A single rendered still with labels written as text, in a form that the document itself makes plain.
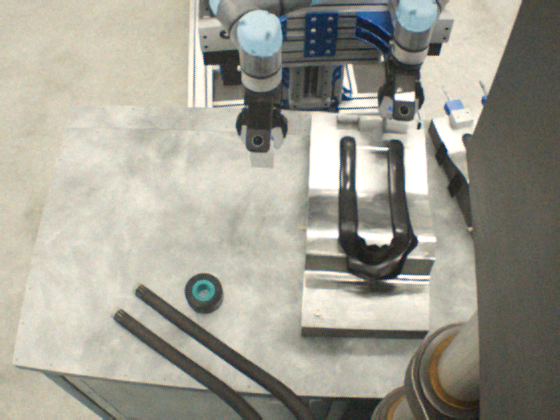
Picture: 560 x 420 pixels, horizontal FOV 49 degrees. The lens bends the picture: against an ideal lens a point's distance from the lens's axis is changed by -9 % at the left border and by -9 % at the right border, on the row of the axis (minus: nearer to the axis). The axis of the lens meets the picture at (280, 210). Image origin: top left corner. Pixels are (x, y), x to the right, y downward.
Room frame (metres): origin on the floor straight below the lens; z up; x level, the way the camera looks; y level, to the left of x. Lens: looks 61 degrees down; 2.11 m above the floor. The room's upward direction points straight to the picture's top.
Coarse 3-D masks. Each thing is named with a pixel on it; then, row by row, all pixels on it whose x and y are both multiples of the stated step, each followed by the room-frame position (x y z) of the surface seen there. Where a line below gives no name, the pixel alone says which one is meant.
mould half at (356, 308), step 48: (336, 144) 0.83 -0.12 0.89; (384, 144) 0.83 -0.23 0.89; (336, 192) 0.71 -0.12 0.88; (384, 192) 0.71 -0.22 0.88; (336, 240) 0.57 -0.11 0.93; (384, 240) 0.57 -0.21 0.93; (432, 240) 0.57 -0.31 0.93; (336, 288) 0.50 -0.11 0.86; (384, 288) 0.50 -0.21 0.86; (336, 336) 0.42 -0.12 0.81; (384, 336) 0.41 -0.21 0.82
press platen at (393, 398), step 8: (392, 392) 0.18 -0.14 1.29; (400, 392) 0.18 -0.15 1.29; (384, 400) 0.17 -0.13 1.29; (392, 400) 0.17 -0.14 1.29; (400, 400) 0.17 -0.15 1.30; (376, 408) 0.17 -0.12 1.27; (384, 408) 0.16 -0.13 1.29; (392, 408) 0.16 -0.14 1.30; (376, 416) 0.15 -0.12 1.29; (384, 416) 0.15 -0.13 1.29; (392, 416) 0.15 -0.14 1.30
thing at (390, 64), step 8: (392, 56) 0.90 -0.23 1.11; (392, 64) 0.93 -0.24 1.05; (400, 64) 0.88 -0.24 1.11; (408, 64) 0.88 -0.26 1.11; (392, 72) 0.91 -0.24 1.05; (416, 72) 0.91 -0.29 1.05; (392, 80) 0.89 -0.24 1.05; (416, 80) 0.89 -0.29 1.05; (392, 88) 0.88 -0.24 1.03; (416, 88) 0.88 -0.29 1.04; (416, 96) 0.88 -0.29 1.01
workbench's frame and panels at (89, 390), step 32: (64, 384) 0.35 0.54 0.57; (96, 384) 0.35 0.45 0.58; (128, 384) 0.34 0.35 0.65; (128, 416) 0.35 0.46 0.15; (160, 416) 0.34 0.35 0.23; (192, 416) 0.34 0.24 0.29; (224, 416) 0.33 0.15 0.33; (288, 416) 0.32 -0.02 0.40; (320, 416) 0.31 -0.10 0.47; (352, 416) 0.31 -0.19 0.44
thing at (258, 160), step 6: (270, 150) 0.77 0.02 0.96; (252, 156) 0.76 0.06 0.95; (258, 156) 0.76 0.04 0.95; (264, 156) 0.76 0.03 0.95; (270, 156) 0.76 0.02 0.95; (252, 162) 0.76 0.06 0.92; (258, 162) 0.76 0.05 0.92; (264, 162) 0.76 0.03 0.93; (270, 162) 0.76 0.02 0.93; (270, 168) 0.76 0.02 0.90
